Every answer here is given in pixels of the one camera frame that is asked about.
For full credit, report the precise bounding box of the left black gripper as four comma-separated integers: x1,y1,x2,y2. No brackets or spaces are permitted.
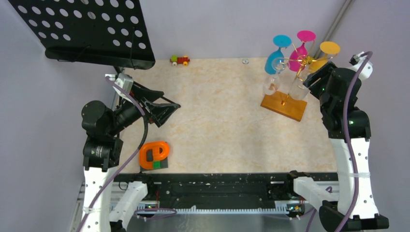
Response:
108,83,179,134

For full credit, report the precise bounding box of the tall clear wine glass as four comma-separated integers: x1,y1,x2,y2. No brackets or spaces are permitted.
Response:
289,69,311,101

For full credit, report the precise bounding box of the short clear glass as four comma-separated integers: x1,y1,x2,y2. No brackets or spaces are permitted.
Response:
263,57,288,95

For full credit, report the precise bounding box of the blue wine glass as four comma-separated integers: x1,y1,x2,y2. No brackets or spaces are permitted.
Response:
264,34,292,75

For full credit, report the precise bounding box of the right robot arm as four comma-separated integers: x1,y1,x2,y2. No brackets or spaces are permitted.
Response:
283,60,389,232

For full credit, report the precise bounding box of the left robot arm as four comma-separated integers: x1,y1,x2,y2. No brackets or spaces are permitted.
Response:
77,79,180,232

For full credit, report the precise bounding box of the pink wine glass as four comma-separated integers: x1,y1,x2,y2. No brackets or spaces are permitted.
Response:
289,30,316,72

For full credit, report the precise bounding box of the yellow wine glass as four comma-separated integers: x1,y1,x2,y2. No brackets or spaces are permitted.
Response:
309,41,341,73

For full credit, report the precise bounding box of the wooden gold wine glass rack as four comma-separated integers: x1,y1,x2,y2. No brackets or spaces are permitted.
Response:
260,40,337,122

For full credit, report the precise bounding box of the grey corner pipe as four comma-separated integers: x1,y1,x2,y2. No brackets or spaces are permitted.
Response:
319,0,355,43

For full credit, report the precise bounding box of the orange tape dispenser toy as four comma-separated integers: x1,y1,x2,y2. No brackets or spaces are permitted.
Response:
138,141,171,172

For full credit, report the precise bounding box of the red green toy train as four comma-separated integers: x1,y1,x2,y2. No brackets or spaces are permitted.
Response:
170,55,190,66

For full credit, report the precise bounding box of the black perforated music stand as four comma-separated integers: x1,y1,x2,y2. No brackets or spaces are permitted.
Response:
10,0,156,70

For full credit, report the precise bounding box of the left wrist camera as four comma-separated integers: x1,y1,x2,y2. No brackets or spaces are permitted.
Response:
115,73,134,95

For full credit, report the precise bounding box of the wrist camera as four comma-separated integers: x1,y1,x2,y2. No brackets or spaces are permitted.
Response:
348,52,373,82
115,73,134,95

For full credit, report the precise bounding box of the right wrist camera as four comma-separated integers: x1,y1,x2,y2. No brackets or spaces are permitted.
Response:
348,52,373,82

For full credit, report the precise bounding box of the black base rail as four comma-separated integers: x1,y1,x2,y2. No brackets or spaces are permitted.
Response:
110,172,340,212

